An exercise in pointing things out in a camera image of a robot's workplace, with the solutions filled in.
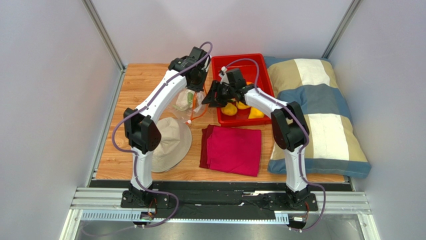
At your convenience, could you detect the yellow fake pepper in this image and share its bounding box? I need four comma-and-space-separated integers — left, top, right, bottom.
236, 101, 251, 110

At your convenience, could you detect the dark yellow fake fruit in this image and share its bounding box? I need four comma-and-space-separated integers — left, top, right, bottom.
220, 102, 238, 116

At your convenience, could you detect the clear zip top bag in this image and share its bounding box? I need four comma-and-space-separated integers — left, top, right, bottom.
166, 88, 207, 125

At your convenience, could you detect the white fake cauliflower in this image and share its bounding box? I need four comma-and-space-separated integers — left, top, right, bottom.
174, 90, 194, 111

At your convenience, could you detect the yellow fake pear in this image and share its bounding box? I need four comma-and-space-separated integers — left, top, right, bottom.
248, 107, 265, 119

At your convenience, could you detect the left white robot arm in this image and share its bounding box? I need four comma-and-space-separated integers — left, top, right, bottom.
123, 47, 211, 207

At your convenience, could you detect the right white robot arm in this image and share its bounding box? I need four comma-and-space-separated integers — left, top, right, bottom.
202, 68, 310, 209

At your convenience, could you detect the red plastic tray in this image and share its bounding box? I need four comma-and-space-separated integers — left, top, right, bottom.
211, 53, 275, 127

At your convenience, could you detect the beige bucket hat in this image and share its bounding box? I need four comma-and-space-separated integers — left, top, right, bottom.
151, 117, 193, 173

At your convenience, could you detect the magenta folded cloth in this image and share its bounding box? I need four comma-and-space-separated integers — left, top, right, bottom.
199, 125, 262, 177

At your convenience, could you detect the plaid pillow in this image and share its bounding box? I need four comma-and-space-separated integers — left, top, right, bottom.
264, 56, 372, 179

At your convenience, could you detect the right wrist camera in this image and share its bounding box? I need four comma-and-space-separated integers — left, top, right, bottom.
219, 66, 229, 84

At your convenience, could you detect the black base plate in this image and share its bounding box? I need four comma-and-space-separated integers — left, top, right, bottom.
120, 190, 319, 220

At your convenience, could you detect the aluminium frame rail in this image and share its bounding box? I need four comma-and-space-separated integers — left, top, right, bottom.
70, 187, 372, 225

